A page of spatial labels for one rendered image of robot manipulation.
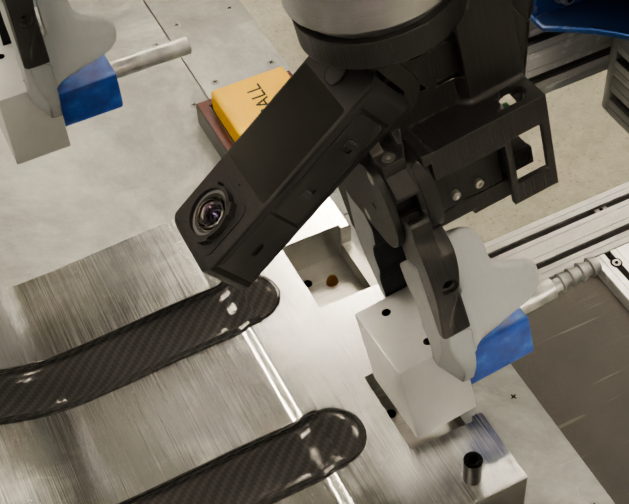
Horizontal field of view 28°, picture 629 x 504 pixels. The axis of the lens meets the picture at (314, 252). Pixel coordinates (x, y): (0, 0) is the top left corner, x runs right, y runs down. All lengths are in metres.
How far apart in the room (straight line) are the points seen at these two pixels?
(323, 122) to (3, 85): 0.32
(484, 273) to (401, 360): 0.07
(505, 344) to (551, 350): 0.91
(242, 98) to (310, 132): 0.41
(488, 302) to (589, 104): 1.60
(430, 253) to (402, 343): 0.10
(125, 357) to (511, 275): 0.25
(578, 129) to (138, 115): 1.25
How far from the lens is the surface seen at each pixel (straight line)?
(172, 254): 0.77
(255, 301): 0.74
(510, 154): 0.55
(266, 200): 0.52
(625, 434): 1.51
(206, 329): 0.73
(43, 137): 0.81
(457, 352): 0.60
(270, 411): 0.69
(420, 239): 0.54
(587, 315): 1.60
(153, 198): 0.92
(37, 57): 0.74
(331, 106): 0.52
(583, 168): 2.07
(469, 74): 0.54
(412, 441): 0.70
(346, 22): 0.48
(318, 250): 0.77
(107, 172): 0.95
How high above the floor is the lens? 1.46
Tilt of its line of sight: 49 degrees down
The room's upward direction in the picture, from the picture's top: 5 degrees counter-clockwise
